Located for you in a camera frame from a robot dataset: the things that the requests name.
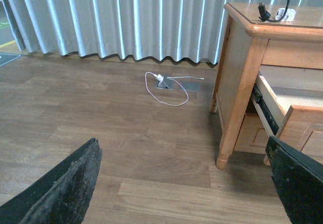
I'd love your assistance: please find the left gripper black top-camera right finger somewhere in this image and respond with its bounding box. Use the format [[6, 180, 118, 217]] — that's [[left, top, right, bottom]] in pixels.
[[265, 136, 322, 223]]

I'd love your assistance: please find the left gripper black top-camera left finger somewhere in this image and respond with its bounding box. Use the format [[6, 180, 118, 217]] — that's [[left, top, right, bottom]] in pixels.
[[1, 138, 102, 223]]

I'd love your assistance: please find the wooden drawer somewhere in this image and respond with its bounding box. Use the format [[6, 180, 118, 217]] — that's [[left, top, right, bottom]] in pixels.
[[234, 113, 268, 154], [251, 65, 322, 163]]

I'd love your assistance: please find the white charger adapter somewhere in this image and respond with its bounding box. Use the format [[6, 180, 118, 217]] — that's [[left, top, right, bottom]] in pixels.
[[275, 8, 296, 22]]

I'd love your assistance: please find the black charger cable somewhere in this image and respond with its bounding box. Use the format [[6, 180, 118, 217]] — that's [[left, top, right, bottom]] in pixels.
[[257, 0, 291, 23]]

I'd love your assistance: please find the white floor charger plug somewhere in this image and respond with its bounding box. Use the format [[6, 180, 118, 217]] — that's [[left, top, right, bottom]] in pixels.
[[154, 74, 164, 82]]

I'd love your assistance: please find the wooden nightstand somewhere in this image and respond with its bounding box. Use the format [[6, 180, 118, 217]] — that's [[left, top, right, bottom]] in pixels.
[[210, 3, 322, 169]]

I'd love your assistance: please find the closed metal floor plate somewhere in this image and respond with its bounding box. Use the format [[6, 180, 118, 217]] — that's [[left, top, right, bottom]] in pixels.
[[179, 82, 200, 92]]

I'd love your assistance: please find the open metal floor socket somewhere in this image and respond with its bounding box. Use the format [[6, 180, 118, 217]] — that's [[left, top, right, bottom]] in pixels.
[[154, 77, 174, 90]]

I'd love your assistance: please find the white floor cable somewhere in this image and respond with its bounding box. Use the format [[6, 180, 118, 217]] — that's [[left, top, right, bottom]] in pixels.
[[144, 72, 205, 107]]

